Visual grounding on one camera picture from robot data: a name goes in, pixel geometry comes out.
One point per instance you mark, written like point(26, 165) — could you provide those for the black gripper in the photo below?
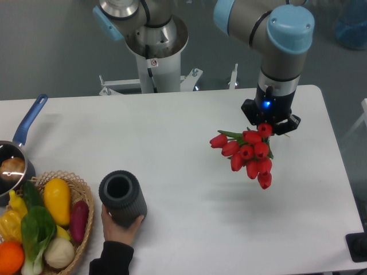
point(269, 107)

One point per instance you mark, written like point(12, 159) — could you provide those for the red tulip bouquet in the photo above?
point(249, 149)

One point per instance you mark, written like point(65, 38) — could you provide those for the dark grey ribbed vase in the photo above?
point(122, 196)

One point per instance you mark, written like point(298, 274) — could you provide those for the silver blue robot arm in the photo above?
point(281, 31)

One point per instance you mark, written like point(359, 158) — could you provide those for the black sleeved forearm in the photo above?
point(115, 259)

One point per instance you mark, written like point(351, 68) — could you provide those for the person's hand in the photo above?
point(116, 233)

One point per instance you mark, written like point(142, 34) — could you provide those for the blue object in background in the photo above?
point(350, 27)

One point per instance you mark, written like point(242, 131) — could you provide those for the black device at table edge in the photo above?
point(357, 246)

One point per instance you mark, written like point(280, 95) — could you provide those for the woven wicker basket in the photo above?
point(80, 191)

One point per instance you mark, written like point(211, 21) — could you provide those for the purple eggplant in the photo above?
point(78, 222)

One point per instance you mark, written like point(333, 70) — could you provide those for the yellow squash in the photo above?
point(57, 199)

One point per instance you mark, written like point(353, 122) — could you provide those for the white garlic bulb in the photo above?
point(59, 253)

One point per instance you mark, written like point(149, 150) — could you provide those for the green bok choy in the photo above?
point(37, 229)

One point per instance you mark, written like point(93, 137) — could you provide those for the brown bread in pot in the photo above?
point(12, 169)

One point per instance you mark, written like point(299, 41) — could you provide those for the yellow bell pepper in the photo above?
point(11, 226)

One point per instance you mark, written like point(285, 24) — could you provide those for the orange fruit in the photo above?
point(12, 257)

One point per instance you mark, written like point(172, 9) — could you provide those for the white furniture frame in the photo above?
point(361, 120)

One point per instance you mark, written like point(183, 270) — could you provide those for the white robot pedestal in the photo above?
point(158, 58)

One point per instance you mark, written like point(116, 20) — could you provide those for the blue handled saucepan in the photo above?
point(14, 148)

